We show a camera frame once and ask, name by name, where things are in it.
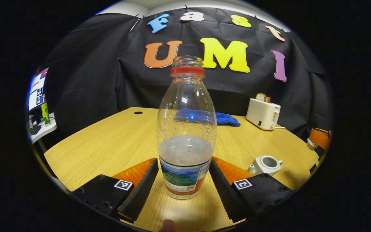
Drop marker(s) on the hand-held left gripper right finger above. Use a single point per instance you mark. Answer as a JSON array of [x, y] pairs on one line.
[[227, 193]]

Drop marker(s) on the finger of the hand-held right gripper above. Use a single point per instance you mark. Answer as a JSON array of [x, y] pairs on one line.
[[322, 137]]

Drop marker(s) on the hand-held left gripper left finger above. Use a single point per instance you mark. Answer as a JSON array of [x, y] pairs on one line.
[[140, 195]]

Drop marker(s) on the white teacup lid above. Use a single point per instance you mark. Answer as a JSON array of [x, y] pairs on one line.
[[311, 144]]

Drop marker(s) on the white ceramic teacup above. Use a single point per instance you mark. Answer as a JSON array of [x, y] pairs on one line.
[[257, 168]]

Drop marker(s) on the clear plastic water bottle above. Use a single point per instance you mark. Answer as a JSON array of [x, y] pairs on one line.
[[185, 112]]

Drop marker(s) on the green bottle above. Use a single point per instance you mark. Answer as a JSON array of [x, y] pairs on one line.
[[45, 112]]

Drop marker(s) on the white toaster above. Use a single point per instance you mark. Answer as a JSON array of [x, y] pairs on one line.
[[261, 114]]

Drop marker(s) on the blue towel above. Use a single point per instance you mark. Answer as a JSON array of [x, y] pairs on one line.
[[227, 120]]

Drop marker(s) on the white side table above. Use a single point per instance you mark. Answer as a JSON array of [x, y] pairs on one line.
[[47, 129]]

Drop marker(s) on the black device on side table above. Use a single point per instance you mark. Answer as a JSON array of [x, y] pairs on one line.
[[34, 130]]

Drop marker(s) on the computer monitor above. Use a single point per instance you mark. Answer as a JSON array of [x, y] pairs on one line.
[[37, 90]]

